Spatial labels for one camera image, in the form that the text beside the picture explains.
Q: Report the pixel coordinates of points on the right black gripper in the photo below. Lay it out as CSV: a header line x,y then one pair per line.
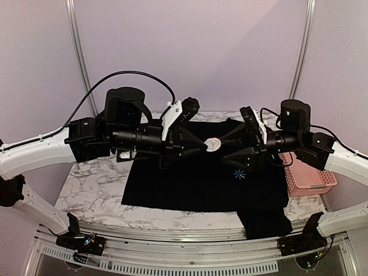
x,y
256,141

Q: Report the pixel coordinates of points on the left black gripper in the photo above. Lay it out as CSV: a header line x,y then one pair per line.
x,y
177,138

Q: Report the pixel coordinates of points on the round orange white brooch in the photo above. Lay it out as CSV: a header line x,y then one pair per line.
x,y
213,144

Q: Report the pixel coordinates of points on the black t-shirt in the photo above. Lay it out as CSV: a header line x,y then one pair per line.
x,y
202,183

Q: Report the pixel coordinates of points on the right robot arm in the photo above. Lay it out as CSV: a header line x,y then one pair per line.
x,y
321,150

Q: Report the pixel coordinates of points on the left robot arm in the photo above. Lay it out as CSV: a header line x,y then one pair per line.
x,y
125,125

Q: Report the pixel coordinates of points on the black open brooch case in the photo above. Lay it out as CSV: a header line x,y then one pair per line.
x,y
125,156

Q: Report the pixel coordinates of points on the pink perforated plastic basket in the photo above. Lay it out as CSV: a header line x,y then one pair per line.
x,y
304,180

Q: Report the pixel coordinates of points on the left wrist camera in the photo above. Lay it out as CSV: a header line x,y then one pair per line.
x,y
178,113

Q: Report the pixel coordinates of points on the aluminium front rail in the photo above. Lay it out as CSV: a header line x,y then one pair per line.
x,y
186,252

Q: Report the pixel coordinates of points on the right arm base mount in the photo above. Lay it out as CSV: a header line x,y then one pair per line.
x,y
309,239

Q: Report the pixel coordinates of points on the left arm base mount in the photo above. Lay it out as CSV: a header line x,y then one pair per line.
x,y
83,243

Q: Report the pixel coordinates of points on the right aluminium frame post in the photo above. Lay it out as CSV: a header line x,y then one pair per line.
x,y
303,50

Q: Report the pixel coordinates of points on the aluminium frame post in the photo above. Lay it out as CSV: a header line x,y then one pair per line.
x,y
76,40
303,50

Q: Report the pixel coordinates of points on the left aluminium frame post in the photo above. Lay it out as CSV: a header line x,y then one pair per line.
x,y
76,40

